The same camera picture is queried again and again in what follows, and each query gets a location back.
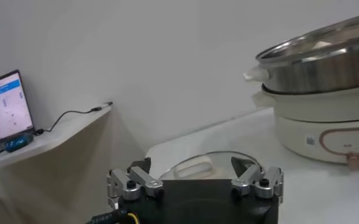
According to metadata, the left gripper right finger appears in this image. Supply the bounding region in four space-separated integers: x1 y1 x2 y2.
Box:
230 156 285 204

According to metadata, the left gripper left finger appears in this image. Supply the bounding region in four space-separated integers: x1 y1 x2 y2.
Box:
105 156 165 211

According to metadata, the round glass pot lid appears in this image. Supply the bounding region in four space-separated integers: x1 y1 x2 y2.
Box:
158 151 264 181

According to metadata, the stainless steel steamer basket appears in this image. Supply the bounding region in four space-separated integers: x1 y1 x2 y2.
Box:
243 12 359 95

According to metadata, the cream electric cooking pot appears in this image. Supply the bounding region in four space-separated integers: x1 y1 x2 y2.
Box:
252 85 359 167

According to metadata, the white side table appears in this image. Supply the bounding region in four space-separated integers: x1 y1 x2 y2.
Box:
0 105 113 171

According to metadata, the blue computer mouse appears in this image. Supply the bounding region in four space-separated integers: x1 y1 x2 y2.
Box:
4 133 35 153

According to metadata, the open laptop computer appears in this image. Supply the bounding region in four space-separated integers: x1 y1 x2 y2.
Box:
0 69 36 161

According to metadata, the grey cable adapter plug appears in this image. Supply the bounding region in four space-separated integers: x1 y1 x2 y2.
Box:
90 101 114 113

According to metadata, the black laptop cable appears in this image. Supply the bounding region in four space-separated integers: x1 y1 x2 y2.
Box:
34 105 102 136

